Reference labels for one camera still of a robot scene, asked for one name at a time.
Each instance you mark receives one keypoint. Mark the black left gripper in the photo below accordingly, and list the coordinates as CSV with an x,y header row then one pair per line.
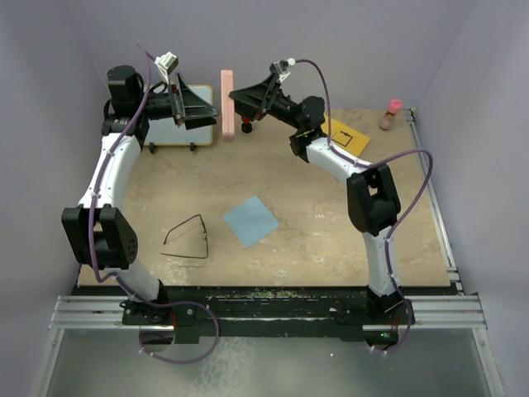
x,y
184,103

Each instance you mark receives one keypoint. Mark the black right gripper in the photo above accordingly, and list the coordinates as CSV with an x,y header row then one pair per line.
x,y
256,102

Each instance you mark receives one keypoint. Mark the pink glasses case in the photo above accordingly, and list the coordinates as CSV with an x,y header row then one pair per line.
x,y
228,105

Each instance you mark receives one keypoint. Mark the thin framed sunglasses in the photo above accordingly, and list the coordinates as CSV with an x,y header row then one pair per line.
x,y
187,240

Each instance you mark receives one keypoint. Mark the blue cleaning cloth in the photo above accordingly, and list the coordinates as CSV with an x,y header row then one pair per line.
x,y
250,221

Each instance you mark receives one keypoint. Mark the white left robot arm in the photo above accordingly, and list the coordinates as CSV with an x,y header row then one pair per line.
x,y
97,230

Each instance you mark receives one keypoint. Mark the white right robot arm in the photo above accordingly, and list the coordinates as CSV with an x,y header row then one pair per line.
x,y
372,199

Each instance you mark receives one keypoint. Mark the red and black stamp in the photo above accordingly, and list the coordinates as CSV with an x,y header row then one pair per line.
x,y
246,125

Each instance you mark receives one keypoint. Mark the small whiteboard on stand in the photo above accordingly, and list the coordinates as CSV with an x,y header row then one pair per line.
x,y
165,133

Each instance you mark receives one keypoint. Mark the yellow book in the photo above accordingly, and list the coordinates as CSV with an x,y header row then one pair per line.
x,y
347,138

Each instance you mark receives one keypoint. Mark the pink capped small bottle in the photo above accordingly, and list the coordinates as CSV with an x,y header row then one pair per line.
x,y
393,108

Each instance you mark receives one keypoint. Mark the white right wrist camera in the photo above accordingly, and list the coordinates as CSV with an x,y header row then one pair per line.
x,y
281,69

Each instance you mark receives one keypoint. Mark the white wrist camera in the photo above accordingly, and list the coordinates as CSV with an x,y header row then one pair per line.
x,y
281,69
166,65

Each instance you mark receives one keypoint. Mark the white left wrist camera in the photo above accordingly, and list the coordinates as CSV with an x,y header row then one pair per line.
x,y
166,65

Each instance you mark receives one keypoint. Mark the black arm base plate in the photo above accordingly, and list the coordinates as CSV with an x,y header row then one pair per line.
x,y
351,314

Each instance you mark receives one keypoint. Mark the aluminium rail frame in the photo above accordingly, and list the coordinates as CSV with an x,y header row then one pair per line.
x,y
89,313

